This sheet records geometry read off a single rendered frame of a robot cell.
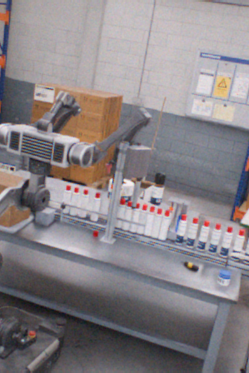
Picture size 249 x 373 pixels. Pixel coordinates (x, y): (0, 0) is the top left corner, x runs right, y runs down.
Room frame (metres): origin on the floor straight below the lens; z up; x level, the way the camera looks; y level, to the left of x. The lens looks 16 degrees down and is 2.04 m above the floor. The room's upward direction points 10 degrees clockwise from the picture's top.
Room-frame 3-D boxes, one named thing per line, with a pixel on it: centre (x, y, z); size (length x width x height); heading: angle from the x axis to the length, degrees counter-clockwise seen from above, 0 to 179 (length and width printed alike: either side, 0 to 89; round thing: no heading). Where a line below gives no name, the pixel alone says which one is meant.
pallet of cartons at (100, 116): (6.88, 0.87, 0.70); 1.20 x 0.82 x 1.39; 75
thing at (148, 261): (3.20, 0.12, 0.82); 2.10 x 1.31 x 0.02; 75
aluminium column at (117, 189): (2.83, 0.04, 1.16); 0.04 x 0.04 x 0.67; 75
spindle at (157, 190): (3.52, -0.27, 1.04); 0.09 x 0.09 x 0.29
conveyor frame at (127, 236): (2.98, 0.05, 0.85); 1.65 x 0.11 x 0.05; 75
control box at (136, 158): (2.87, -0.04, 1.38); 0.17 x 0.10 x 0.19; 130
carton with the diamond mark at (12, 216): (2.86, 0.78, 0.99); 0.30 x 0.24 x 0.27; 71
